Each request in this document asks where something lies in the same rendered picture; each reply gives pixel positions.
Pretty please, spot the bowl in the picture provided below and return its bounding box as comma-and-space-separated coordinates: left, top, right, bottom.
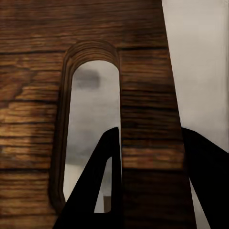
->
63, 151, 89, 202

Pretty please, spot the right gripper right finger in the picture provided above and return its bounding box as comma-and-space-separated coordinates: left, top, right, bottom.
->
181, 127, 229, 229

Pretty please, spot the cutting board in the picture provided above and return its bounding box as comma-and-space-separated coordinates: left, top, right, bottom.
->
0, 0, 197, 229

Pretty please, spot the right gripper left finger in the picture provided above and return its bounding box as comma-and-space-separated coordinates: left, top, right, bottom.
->
53, 127, 125, 229

